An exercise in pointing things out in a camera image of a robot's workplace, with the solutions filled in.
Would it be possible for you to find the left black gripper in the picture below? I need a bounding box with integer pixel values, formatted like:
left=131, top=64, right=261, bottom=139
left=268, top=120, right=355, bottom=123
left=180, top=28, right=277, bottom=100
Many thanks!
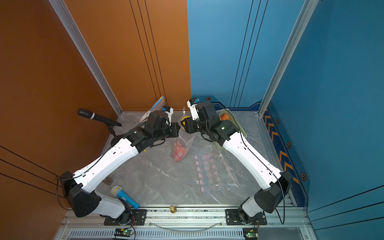
left=153, top=122, right=182, bottom=144

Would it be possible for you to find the clear blue-zipper zip bag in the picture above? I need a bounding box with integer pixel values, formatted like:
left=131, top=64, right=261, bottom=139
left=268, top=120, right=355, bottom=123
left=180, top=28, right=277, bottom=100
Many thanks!
left=139, top=96, right=165, bottom=123

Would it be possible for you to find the pink peach with leaf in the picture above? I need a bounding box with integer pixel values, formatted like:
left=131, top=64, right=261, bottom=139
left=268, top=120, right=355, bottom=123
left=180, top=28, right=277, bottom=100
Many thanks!
left=173, top=143, right=183, bottom=152

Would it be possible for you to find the pink-dotted zip bag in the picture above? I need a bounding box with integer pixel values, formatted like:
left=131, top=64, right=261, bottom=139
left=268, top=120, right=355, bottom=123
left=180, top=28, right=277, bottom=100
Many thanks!
left=174, top=109, right=196, bottom=157
left=194, top=151, right=240, bottom=196

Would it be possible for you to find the pale pink peach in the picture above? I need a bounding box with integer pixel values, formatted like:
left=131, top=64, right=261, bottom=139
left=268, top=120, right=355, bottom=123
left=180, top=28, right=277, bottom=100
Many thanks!
left=174, top=149, right=185, bottom=161

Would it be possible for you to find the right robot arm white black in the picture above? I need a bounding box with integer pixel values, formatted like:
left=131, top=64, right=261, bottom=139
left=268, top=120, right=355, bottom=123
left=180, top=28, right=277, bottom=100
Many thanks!
left=181, top=98, right=293, bottom=225

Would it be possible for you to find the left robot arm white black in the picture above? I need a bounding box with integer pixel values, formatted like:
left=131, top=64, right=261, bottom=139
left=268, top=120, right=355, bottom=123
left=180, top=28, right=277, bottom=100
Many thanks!
left=59, top=106, right=180, bottom=225

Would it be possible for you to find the orange red wrinkled peach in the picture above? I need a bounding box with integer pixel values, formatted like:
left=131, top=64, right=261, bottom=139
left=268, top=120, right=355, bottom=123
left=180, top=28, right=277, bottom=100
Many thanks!
left=220, top=113, right=230, bottom=121

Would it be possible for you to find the green plastic fruit basket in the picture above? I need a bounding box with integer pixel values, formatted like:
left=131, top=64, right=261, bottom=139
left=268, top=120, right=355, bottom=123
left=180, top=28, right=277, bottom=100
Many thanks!
left=214, top=109, right=247, bottom=148

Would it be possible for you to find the black microphone on stand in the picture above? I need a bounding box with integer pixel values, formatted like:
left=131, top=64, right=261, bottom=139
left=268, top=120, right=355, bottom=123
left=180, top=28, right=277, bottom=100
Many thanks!
left=77, top=109, right=122, bottom=137

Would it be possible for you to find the blue handheld microphone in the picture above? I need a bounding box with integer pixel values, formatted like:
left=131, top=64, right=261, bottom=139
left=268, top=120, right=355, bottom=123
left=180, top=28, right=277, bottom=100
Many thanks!
left=111, top=186, right=140, bottom=209

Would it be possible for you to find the left green circuit board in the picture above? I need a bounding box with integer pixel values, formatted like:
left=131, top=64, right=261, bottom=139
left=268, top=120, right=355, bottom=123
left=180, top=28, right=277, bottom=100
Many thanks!
left=113, top=228, right=135, bottom=240

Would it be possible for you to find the green circuit board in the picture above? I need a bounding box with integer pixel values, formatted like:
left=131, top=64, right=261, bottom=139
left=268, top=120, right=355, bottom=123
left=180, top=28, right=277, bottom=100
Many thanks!
left=113, top=228, right=135, bottom=240
left=243, top=228, right=259, bottom=240

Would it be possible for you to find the right green circuit board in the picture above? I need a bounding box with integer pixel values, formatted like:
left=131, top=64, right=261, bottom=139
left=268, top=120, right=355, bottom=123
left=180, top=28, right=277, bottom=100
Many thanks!
left=243, top=228, right=259, bottom=240

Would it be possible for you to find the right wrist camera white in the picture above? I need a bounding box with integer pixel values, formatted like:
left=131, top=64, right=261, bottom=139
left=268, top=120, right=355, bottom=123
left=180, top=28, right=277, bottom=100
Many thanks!
left=187, top=98, right=200, bottom=120

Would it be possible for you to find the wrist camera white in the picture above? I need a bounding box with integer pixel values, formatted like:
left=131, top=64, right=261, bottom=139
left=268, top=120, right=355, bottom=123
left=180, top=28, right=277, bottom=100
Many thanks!
left=162, top=106, right=174, bottom=125
left=187, top=98, right=200, bottom=120

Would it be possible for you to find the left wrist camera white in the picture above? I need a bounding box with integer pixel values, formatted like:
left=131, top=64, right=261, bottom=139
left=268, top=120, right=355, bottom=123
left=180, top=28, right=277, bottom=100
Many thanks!
left=162, top=106, right=174, bottom=125

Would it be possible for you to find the brass knob on rail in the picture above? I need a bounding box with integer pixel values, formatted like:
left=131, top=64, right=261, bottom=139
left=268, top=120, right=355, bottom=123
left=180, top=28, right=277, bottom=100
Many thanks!
left=169, top=205, right=177, bottom=214

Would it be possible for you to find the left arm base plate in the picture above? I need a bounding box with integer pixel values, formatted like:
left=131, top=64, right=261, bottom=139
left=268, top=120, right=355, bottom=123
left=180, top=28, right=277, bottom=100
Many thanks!
left=104, top=209, right=147, bottom=227

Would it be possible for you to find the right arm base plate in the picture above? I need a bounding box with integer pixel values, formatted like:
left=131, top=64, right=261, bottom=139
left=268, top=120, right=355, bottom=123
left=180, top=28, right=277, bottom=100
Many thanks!
left=225, top=209, right=267, bottom=226

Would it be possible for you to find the aluminium front rail frame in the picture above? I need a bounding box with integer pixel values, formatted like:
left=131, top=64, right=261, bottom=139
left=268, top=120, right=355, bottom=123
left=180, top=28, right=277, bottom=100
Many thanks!
left=55, top=205, right=317, bottom=240

